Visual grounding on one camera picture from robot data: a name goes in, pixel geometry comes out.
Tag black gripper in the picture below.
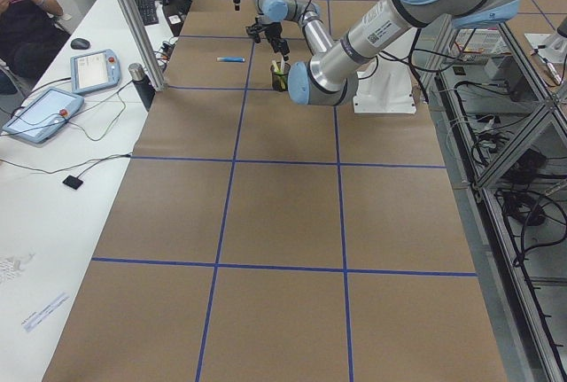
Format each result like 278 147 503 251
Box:
245 19 289 55

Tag blue marker pen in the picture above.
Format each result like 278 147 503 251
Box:
216 57 246 63

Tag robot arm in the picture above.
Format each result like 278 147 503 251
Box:
288 0 520 106
245 0 333 58

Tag black mesh pen cup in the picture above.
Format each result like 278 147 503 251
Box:
270 63 291 92

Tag dark water bottle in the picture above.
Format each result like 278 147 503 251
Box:
128 63 155 112

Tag black keyboard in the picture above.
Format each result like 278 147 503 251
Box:
134 0 159 26

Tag far teach pendant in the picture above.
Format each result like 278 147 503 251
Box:
70 49 121 95

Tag teach pendant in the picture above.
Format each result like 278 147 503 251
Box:
70 49 121 95
3 88 84 144

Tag computer mouse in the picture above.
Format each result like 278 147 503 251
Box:
70 37 90 51

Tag small black pad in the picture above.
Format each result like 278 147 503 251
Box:
62 175 83 190

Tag seated person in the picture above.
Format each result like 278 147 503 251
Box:
1 0 70 82

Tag near teach pendant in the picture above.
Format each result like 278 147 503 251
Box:
3 88 84 144

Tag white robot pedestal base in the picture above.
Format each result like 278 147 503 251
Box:
353 58 416 114

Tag aluminium frame post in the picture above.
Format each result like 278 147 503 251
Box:
117 0 166 91

